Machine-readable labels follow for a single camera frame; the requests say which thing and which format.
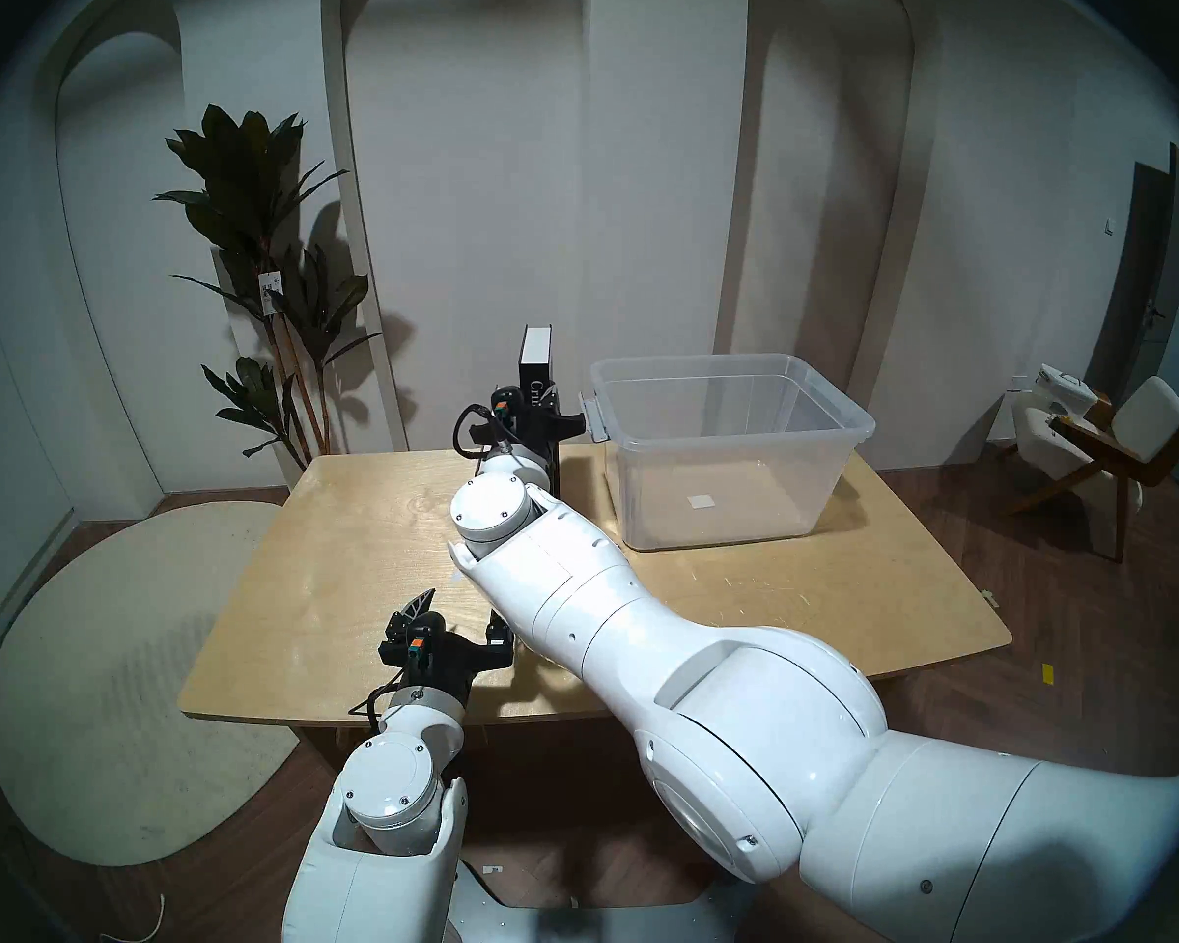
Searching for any clear plastic storage box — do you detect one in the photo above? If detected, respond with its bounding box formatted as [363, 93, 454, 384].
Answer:
[580, 354, 875, 552]

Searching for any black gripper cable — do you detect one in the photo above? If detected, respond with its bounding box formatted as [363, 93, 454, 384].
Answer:
[349, 684, 404, 731]
[454, 403, 512, 461]

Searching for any thin white floor cable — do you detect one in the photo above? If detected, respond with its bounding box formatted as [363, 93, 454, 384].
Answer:
[98, 892, 166, 942]

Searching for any white armchair with wooden frame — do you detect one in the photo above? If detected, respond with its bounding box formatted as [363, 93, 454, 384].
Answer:
[1007, 364, 1179, 564]

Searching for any tall green potted plant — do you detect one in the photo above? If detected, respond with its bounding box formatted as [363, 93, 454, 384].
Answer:
[153, 104, 384, 471]

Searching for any dark door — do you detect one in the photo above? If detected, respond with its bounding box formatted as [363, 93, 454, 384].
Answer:
[1091, 143, 1179, 500]

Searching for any black Crime and Punishment book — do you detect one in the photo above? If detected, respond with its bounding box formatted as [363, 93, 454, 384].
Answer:
[519, 325, 560, 495]

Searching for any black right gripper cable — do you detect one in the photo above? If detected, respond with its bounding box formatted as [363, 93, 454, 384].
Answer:
[454, 403, 512, 461]

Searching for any white object on armchair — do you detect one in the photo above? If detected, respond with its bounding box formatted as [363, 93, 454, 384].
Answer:
[1034, 364, 1096, 412]

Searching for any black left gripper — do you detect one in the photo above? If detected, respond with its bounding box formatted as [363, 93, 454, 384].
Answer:
[378, 587, 516, 704]

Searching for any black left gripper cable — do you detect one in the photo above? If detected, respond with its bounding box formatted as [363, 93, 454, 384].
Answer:
[349, 684, 404, 731]

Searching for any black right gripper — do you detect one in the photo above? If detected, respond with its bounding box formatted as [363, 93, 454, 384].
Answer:
[489, 386, 588, 461]

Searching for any round beige rug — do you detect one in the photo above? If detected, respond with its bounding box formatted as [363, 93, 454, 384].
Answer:
[0, 502, 301, 868]

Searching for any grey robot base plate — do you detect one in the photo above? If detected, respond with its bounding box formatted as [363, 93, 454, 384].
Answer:
[447, 858, 748, 943]

